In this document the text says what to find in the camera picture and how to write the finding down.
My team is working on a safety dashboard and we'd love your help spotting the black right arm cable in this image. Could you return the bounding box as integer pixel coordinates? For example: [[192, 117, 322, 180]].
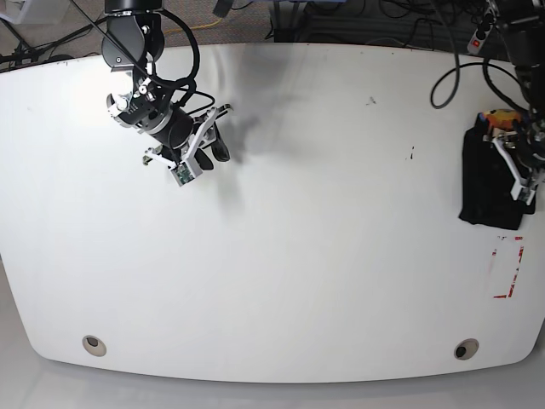
[[67, 0, 214, 112]]

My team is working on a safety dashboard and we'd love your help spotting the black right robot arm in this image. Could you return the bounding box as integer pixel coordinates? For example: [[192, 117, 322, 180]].
[[100, 1, 231, 186]]

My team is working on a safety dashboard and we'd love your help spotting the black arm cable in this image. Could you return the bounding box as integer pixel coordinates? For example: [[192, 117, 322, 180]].
[[67, 0, 214, 112], [429, 16, 529, 110]]

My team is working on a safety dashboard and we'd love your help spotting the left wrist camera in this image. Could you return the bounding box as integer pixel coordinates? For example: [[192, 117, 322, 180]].
[[510, 184, 536, 206]]

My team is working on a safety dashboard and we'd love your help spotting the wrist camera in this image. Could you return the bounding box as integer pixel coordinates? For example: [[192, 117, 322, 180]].
[[170, 162, 203, 187], [510, 184, 536, 206]]

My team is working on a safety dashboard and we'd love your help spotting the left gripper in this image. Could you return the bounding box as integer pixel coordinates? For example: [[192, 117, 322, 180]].
[[483, 118, 544, 199]]

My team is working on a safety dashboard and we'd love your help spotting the black T-shirt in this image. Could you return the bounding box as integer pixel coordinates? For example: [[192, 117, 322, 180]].
[[459, 109, 536, 231]]

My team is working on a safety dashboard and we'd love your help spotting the right table grommet hole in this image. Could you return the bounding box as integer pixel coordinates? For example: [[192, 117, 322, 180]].
[[454, 338, 479, 360]]

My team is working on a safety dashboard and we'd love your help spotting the table grommet hole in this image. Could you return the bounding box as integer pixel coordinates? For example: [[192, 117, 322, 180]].
[[82, 336, 106, 357], [454, 338, 479, 360]]

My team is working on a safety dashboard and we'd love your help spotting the left table grommet hole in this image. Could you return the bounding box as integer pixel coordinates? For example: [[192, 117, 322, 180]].
[[82, 336, 106, 357]]

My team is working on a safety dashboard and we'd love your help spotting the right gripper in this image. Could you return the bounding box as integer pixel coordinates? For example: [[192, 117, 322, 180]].
[[106, 83, 232, 172]]

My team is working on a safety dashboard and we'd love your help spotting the yellow cable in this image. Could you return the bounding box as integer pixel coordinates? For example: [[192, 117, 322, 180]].
[[163, 16, 225, 37]]

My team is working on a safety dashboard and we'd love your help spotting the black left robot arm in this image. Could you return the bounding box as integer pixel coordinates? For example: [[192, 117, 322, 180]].
[[488, 1, 544, 205]]

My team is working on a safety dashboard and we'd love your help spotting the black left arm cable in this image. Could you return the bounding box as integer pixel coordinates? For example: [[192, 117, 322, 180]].
[[429, 16, 529, 110]]

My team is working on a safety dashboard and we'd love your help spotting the red tape rectangle marking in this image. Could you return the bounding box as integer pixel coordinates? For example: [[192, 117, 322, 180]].
[[487, 235, 525, 299]]

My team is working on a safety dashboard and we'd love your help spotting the white power strip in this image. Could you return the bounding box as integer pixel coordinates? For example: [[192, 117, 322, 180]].
[[467, 9, 495, 55]]

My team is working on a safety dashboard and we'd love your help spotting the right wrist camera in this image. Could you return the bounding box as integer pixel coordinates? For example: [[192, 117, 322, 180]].
[[170, 162, 203, 187]]

